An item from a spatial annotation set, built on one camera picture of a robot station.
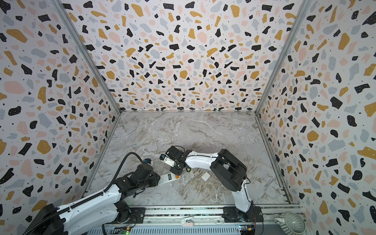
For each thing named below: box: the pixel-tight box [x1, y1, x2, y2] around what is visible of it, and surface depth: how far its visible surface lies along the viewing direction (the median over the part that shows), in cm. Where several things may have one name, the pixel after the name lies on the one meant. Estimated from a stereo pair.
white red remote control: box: [158, 172, 181, 186], surface depth 87 cm
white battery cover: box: [201, 171, 211, 182], surface depth 89 cm
